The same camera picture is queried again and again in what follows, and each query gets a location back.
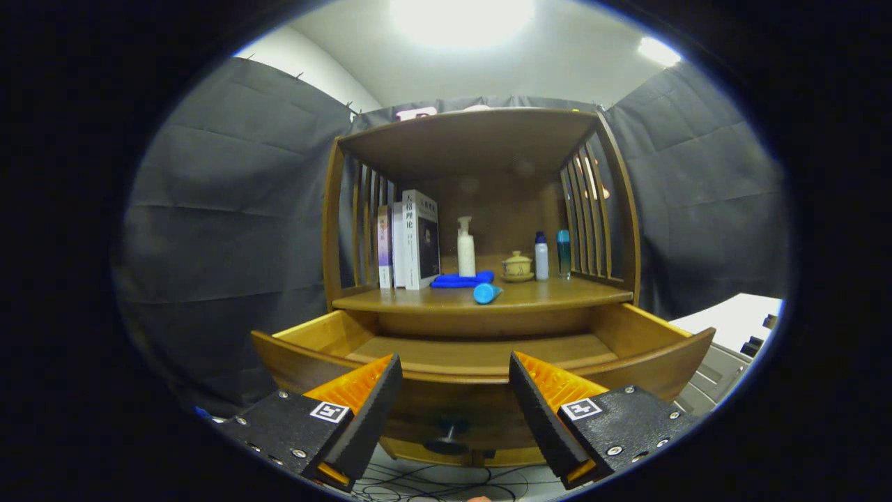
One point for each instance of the thin white book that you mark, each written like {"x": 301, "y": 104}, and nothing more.
{"x": 398, "y": 251}

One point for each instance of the white grey drawer unit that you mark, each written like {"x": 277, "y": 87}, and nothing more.
{"x": 732, "y": 317}

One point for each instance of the yellow lidded teacup with saucer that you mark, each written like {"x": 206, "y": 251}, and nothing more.
{"x": 517, "y": 266}

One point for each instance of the purple book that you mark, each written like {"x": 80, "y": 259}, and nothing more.
{"x": 384, "y": 251}

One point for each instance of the small ceiling light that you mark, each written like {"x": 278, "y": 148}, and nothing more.
{"x": 658, "y": 51}

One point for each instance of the wooden drawer with black knob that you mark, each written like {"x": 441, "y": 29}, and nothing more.
{"x": 481, "y": 352}

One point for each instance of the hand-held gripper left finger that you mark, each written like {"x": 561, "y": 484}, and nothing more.
{"x": 373, "y": 411}

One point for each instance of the blue white cosmetic tube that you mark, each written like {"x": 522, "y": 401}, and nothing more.
{"x": 486, "y": 293}

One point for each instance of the black backdrop cloth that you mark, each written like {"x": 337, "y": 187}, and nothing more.
{"x": 209, "y": 209}

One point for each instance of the white bottle with blue cap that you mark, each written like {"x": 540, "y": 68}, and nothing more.
{"x": 541, "y": 261}

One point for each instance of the white pump bottle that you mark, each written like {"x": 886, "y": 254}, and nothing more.
{"x": 466, "y": 258}

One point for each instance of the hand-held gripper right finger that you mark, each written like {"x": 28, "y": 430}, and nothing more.
{"x": 540, "y": 418}

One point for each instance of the large ceiling light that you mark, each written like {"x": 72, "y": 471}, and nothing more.
{"x": 460, "y": 21}

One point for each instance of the folded blue cloth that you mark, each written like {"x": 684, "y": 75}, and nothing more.
{"x": 456, "y": 280}

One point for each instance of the wooden countertop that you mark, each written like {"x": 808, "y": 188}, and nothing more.
{"x": 543, "y": 294}

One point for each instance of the brown wooden cabinet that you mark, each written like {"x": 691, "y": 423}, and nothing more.
{"x": 474, "y": 139}

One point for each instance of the translucent blue bottle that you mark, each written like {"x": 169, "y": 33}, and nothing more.
{"x": 563, "y": 254}

